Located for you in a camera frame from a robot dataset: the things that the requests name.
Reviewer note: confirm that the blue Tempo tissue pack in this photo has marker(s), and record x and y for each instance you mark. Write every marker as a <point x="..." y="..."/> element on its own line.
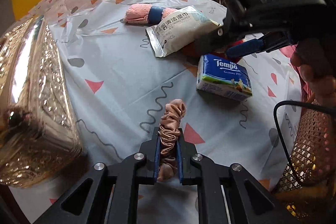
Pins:
<point x="223" y="78"/>

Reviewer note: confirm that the pink towel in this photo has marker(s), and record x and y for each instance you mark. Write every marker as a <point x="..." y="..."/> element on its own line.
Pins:
<point x="142" y="13"/>

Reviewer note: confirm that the person's right hand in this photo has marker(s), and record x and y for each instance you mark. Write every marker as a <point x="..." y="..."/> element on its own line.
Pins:
<point x="316" y="71"/>

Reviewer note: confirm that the rattan chair with black frame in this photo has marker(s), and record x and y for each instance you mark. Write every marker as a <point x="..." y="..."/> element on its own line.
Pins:
<point x="307" y="185"/>

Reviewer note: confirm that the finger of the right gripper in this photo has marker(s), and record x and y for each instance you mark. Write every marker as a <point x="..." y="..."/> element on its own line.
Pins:
<point x="242" y="48"/>

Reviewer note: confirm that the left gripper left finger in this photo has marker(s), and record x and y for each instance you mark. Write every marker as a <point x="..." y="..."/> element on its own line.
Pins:
<point x="148" y="173"/>

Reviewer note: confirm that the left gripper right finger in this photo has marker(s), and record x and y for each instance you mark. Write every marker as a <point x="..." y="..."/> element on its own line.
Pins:
<point x="187" y="173"/>

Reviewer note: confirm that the patterned white tablecloth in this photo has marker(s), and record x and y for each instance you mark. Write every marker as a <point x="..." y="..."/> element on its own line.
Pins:
<point x="118" y="90"/>

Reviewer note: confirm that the cleaning wipes white pack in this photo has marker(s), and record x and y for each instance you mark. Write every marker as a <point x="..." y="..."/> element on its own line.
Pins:
<point x="179" y="29"/>

